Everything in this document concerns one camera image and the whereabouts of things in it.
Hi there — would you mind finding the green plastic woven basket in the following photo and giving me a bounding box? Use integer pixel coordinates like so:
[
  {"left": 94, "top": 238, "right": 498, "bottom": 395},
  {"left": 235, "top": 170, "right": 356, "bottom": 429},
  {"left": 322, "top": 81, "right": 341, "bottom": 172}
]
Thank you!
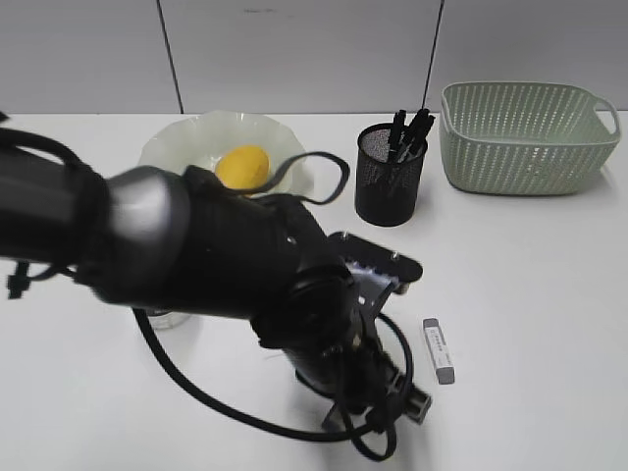
[{"left": 439, "top": 81, "right": 622, "bottom": 196}]

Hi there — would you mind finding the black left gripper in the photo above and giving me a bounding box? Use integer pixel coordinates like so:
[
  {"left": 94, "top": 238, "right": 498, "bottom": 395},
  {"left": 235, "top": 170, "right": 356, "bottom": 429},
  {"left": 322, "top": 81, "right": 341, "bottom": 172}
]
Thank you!
[{"left": 293, "top": 232, "right": 432, "bottom": 430}]

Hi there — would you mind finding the black mesh pen holder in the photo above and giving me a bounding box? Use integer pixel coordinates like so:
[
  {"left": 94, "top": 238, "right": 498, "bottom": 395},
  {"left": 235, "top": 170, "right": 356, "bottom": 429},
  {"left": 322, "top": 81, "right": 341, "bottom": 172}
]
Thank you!
[{"left": 354, "top": 123, "right": 427, "bottom": 227}]

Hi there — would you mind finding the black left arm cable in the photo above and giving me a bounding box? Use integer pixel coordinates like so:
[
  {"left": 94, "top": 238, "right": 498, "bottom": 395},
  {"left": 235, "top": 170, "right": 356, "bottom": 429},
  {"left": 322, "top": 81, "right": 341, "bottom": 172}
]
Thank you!
[{"left": 131, "top": 308, "right": 418, "bottom": 462}]

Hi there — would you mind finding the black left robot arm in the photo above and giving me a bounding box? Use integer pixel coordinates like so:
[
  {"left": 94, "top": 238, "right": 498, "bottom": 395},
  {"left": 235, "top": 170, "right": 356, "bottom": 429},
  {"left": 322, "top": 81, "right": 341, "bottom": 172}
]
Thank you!
[{"left": 1, "top": 129, "right": 432, "bottom": 432}]

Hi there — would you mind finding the translucent wavy glass plate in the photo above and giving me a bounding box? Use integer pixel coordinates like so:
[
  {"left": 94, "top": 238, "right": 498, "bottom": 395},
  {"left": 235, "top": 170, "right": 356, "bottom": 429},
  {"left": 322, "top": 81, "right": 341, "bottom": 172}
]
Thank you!
[{"left": 138, "top": 110, "right": 305, "bottom": 175}]

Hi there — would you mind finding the grey white eraser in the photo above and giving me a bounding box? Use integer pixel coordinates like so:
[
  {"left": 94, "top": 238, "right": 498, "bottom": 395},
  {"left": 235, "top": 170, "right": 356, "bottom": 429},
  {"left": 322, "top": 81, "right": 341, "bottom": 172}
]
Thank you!
[{"left": 422, "top": 318, "right": 455, "bottom": 385}]

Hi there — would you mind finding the clear plastic water bottle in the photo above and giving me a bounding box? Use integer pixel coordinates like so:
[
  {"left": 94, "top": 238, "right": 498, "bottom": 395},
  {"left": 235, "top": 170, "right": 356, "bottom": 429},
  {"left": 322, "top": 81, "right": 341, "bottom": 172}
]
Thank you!
[{"left": 146, "top": 310, "right": 191, "bottom": 331}]

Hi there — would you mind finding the yellow mango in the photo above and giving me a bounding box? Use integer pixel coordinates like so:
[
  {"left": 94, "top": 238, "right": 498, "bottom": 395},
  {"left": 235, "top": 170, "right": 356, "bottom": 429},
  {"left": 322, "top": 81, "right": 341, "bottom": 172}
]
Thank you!
[{"left": 214, "top": 144, "right": 270, "bottom": 190}]

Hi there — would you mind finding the black marker pen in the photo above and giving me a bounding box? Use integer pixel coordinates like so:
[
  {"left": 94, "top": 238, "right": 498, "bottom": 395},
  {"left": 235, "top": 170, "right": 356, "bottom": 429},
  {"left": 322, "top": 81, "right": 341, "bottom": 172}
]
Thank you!
[
  {"left": 387, "top": 109, "right": 406, "bottom": 163},
  {"left": 396, "top": 108, "right": 431, "bottom": 163},
  {"left": 404, "top": 115, "right": 436, "bottom": 161}
]

